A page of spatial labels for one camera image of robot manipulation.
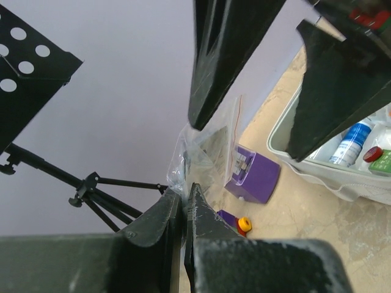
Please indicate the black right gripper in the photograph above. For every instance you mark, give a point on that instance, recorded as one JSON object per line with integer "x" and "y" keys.
{"x": 344, "y": 82}

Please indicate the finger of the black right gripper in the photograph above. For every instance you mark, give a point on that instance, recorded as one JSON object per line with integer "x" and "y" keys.
{"x": 226, "y": 33}

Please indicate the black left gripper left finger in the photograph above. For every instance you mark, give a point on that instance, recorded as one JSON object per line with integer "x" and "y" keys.
{"x": 143, "y": 257}

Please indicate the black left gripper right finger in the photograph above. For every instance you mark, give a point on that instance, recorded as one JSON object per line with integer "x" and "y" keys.
{"x": 218, "y": 259}

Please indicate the small white blue bottle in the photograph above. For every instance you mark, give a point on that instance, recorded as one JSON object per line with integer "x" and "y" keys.
{"x": 352, "y": 143}

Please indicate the white gauze packet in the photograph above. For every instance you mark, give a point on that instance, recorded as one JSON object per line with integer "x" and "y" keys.
{"x": 380, "y": 137}

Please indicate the small red round tin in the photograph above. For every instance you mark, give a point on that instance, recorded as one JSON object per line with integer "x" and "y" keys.
{"x": 373, "y": 154}

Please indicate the grey medicine case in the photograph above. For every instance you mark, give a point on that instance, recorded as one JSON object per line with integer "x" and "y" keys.
{"x": 346, "y": 183}

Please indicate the small green packet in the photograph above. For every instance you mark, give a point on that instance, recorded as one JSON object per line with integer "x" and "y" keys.
{"x": 381, "y": 166}

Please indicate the clear bag with wipes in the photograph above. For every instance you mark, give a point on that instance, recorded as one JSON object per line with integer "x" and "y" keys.
{"x": 206, "y": 157}

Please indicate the colourful toy block train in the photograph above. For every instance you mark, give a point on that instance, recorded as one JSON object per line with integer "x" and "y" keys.
{"x": 242, "y": 225}

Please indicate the purple metronome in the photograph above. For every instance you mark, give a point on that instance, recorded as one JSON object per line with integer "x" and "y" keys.
{"x": 254, "y": 176}

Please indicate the black music stand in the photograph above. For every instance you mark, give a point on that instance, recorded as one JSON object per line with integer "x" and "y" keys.
{"x": 33, "y": 70}

